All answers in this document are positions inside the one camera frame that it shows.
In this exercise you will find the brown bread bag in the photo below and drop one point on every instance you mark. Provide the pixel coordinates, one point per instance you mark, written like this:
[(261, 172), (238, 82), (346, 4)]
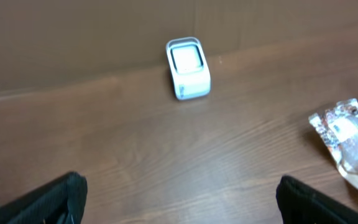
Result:
[(338, 128)]

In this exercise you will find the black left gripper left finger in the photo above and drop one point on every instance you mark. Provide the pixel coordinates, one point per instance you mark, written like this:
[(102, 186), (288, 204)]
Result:
[(62, 200)]

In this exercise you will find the white barcode scanner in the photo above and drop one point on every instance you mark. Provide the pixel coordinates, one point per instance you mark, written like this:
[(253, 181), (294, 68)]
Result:
[(189, 69)]

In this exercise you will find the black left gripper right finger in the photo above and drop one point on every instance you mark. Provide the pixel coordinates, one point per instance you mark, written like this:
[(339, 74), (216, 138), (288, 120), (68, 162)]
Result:
[(301, 204)]

